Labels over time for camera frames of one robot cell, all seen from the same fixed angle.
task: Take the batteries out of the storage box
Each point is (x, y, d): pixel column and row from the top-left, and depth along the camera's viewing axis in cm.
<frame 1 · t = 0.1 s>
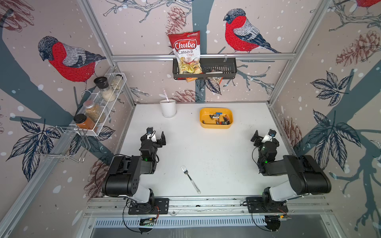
left hand: (157, 129, 91), fingers open
right hand: (263, 131, 90), fingers open
yellow plastic storage box: (226, 118, 113), on the table
silver metal fork: (185, 171, 87), on the table
white ceramic cup: (168, 108, 109), point 9 cm above the table
small clear spice jar: (116, 82, 88), point 35 cm above the table
black copper battery: (215, 116, 113), point 2 cm above the table
red battery: (221, 123, 109), point 2 cm above the table

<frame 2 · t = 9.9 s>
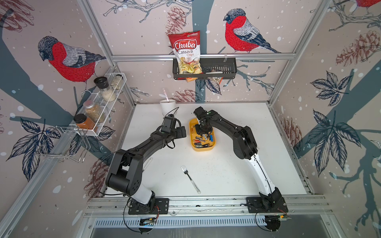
left hand: (182, 128, 92), fingers open
right hand: (198, 132, 102), fingers closed
red battery: (199, 141, 100), on the table
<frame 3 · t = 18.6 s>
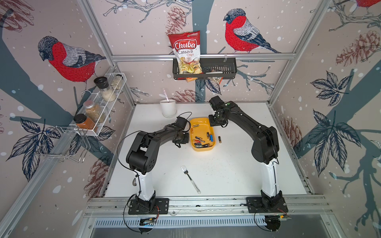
left hand: (187, 137, 98), fingers closed
right hand: (211, 122, 95), fingers open
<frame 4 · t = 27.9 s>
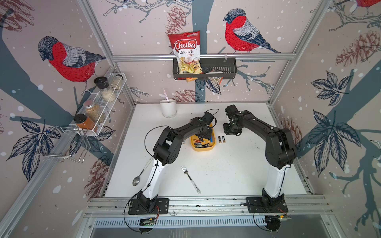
left hand: (210, 133, 100), fingers closed
right hand: (226, 131, 97), fingers open
black gold slim battery: (223, 139, 100), point 2 cm above the table
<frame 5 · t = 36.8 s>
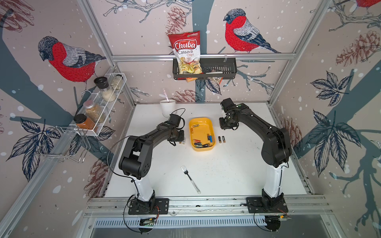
left hand: (183, 134, 96), fingers open
right hand: (222, 125, 94), fingers closed
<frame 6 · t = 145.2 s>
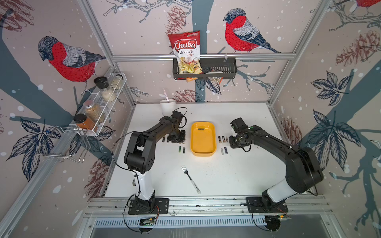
left hand: (184, 138, 94), fingers open
right hand: (232, 143, 90), fingers closed
blue purple battery: (225, 150, 96), on the table
